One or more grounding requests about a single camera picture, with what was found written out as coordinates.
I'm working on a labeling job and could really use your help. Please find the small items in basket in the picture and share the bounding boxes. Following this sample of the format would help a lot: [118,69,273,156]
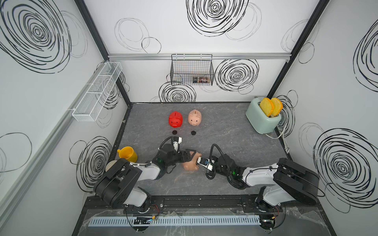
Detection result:
[193,77,211,84]

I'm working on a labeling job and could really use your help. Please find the black corrugated right cable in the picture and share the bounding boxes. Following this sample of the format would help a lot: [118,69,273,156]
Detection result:
[206,144,229,181]

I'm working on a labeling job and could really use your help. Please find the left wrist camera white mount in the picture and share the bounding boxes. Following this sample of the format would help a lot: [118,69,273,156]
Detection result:
[171,136,182,152]

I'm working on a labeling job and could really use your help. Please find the white toaster power cable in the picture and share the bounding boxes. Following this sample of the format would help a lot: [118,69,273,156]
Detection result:
[265,117,290,154]

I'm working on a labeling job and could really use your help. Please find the mint green toaster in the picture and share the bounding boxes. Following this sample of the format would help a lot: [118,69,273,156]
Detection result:
[246,97,282,134]

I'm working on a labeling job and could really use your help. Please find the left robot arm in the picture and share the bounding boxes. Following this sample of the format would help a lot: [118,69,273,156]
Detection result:
[94,144,202,213]

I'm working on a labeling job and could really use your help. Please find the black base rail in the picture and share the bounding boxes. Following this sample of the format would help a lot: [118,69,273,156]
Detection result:
[83,194,307,214]

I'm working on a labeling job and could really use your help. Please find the white wire wall shelf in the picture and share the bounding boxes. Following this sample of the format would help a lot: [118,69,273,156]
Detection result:
[72,62,122,122]

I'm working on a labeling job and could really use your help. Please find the red piggy bank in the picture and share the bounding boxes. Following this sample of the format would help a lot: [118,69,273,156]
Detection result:
[168,111,183,128]

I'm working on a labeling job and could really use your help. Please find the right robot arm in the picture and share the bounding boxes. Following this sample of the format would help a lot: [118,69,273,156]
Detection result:
[206,154,320,212]

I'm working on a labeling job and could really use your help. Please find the white slotted cable duct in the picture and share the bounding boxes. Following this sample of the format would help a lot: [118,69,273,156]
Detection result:
[88,215,261,227]

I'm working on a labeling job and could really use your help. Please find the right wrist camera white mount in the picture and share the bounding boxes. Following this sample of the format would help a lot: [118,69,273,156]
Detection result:
[197,157,214,171]

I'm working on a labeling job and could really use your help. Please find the black wire wall basket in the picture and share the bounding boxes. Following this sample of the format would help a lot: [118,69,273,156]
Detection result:
[170,54,215,86]

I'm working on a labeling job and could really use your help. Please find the black corrugated left cable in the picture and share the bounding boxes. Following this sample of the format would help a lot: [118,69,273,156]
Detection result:
[158,136,175,151]

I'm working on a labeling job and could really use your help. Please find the orange-tan piggy bank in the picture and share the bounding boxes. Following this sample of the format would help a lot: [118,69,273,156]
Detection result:
[182,151,202,171]

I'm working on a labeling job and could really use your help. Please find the black corrugated cable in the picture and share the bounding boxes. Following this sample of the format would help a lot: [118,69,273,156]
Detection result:
[206,144,229,181]
[158,136,175,151]

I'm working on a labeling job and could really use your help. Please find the light pink piggy bank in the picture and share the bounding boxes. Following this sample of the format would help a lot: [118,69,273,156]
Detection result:
[188,110,202,126]

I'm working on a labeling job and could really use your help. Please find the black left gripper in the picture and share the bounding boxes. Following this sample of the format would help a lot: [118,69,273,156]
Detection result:
[165,149,195,168]

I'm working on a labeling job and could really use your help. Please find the yellow toast slice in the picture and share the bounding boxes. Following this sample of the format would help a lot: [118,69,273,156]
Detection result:
[271,98,283,117]
[259,98,274,117]

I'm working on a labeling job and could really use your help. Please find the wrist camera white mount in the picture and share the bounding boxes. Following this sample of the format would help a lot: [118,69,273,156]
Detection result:
[197,157,214,171]
[171,136,182,152]

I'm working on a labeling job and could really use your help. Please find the yellow toast slice right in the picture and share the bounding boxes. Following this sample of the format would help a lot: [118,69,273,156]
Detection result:
[271,98,283,117]

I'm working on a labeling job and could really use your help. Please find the yellow toast slice left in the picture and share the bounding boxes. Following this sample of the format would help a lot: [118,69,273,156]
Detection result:
[259,98,274,117]

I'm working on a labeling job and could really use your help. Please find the yellow mug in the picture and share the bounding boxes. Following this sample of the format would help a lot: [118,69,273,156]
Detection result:
[117,147,138,163]

